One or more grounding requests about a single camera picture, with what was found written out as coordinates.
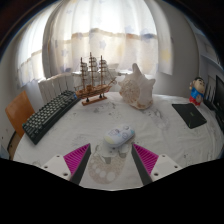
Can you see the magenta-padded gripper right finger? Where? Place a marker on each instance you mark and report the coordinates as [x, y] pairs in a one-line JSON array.
[[146, 157]]

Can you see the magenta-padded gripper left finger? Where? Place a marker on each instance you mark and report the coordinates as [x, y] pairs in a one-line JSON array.
[[77, 156]]

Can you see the white cartoon-print computer mouse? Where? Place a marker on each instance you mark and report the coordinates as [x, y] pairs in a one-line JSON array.
[[119, 135]]

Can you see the black mouse pad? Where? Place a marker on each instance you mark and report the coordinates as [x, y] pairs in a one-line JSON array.
[[189, 115]]

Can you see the white printed tablecloth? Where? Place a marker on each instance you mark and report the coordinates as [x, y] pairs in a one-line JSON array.
[[160, 133]]

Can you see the black keyboard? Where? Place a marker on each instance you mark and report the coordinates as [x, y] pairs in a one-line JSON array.
[[50, 115]]

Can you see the large white conch shell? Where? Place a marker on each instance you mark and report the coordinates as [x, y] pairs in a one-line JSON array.
[[138, 90]]

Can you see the wooden sailing ship model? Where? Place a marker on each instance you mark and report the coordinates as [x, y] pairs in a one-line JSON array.
[[91, 88]]

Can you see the wooden chair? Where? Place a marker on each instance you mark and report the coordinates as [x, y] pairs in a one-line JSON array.
[[18, 111]]

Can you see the white radiator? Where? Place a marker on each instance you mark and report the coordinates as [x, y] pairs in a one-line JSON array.
[[53, 85]]

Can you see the cartoon boy figurine with clock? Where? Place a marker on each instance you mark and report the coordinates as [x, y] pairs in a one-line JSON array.
[[197, 91]]

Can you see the black router with antennas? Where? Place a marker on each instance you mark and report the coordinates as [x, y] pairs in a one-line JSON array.
[[209, 95]]

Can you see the black monitor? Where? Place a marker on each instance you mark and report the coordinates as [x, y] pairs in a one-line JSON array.
[[220, 96]]

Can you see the white shelf unit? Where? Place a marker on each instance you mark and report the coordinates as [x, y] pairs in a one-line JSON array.
[[210, 56]]

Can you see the white star-print curtain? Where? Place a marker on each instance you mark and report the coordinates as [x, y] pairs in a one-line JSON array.
[[110, 33]]

